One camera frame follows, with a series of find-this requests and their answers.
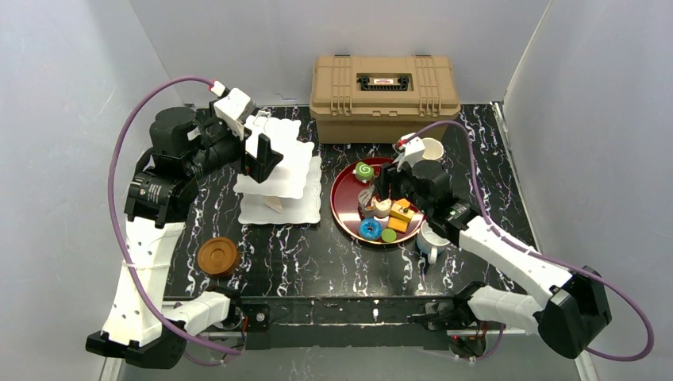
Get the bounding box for red round tray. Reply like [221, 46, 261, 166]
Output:
[329, 157, 425, 245]

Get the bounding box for white three-tier dessert stand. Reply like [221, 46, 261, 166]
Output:
[233, 111, 321, 225]

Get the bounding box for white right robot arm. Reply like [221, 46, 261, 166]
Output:
[374, 160, 612, 359]

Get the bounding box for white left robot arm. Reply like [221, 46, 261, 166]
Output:
[85, 98, 283, 369]

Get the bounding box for white round cream puff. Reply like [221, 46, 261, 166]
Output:
[373, 198, 393, 218]

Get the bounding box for green swirl roll cake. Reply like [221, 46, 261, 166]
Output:
[352, 161, 375, 183]

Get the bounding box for orange square cake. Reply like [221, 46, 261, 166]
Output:
[387, 217, 409, 233]

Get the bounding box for blue sprinkled donut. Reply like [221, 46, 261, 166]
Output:
[358, 217, 383, 241]

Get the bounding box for green round macaron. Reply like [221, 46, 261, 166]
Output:
[380, 228, 398, 244]

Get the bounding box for pale green ceramic mug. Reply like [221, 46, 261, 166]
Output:
[421, 137, 444, 162]

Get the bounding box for white mug blue base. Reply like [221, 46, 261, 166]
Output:
[416, 221, 450, 265]

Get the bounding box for tan plastic toolbox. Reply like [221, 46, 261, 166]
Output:
[310, 55, 461, 144]

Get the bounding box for brown wooden coaster stack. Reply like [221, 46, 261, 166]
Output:
[197, 237, 242, 278]

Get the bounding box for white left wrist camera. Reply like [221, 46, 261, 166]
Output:
[210, 80, 256, 140]

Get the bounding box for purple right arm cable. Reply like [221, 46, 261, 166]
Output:
[405, 121, 655, 363]

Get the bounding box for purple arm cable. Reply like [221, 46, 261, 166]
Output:
[107, 76, 243, 368]
[405, 121, 655, 363]

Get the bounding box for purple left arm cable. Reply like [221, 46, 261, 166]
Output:
[107, 76, 243, 368]

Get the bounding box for black base frame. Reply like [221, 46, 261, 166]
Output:
[233, 296, 501, 351]

